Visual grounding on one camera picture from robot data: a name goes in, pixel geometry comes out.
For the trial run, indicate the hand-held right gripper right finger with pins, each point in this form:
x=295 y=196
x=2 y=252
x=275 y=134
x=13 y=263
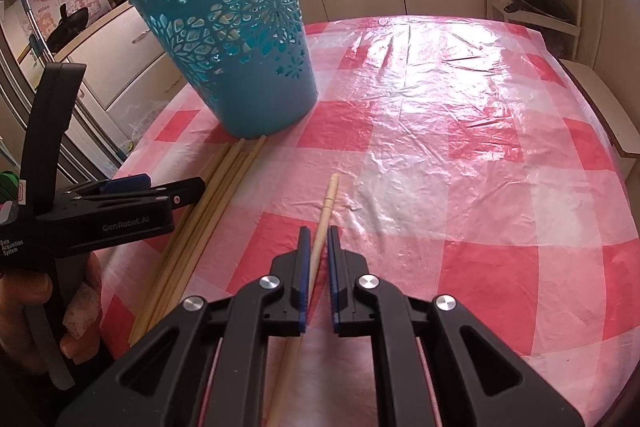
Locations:
x=334 y=287

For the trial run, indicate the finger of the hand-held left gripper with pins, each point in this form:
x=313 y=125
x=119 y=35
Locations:
x=125 y=182
x=185 y=192

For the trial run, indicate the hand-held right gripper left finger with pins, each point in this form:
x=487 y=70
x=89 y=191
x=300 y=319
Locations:
x=302 y=277

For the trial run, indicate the pile of chopsticks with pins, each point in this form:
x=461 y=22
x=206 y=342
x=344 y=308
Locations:
x=200 y=227

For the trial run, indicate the pale wooden chopstick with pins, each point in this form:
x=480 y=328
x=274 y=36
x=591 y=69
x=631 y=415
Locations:
x=327 y=207

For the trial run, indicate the blue perforated plastic basket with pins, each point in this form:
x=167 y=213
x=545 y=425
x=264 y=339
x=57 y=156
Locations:
x=260 y=87

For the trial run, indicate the person's left hand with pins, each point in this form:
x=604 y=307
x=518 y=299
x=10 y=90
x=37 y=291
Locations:
x=20 y=317

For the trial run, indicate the cream drawer cabinet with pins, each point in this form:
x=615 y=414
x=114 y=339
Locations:
x=120 y=72

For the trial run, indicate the black wok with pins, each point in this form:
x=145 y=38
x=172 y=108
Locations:
x=67 y=32

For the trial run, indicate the mop pole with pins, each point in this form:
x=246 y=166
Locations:
x=27 y=12

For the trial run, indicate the pink checkered plastic tablecloth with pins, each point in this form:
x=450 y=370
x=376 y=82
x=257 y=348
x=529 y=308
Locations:
x=450 y=157

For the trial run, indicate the wooden table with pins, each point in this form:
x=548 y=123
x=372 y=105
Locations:
x=600 y=107

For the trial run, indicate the black round pan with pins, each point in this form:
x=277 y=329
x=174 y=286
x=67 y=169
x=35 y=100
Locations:
x=540 y=4

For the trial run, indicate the white tall cabinet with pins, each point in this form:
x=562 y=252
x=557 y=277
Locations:
x=610 y=7

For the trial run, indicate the sliding door frame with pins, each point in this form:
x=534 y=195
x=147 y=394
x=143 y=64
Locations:
x=15 y=117

